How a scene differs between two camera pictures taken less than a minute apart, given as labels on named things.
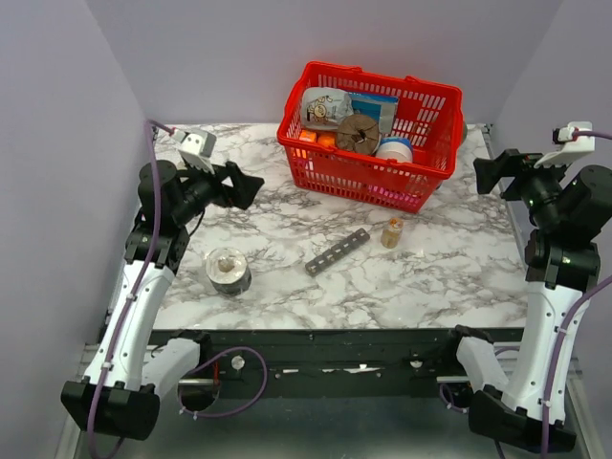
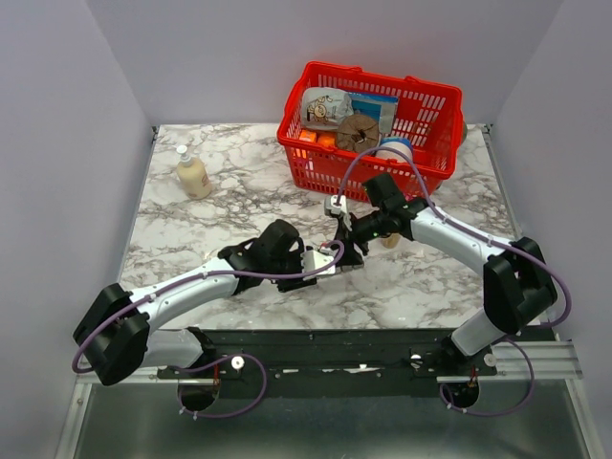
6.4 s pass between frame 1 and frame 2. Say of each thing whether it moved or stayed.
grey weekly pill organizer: moved
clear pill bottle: stayed
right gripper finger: moved
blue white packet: stayed
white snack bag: stayed
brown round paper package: stayed
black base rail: stayed
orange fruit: stayed
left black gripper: moved
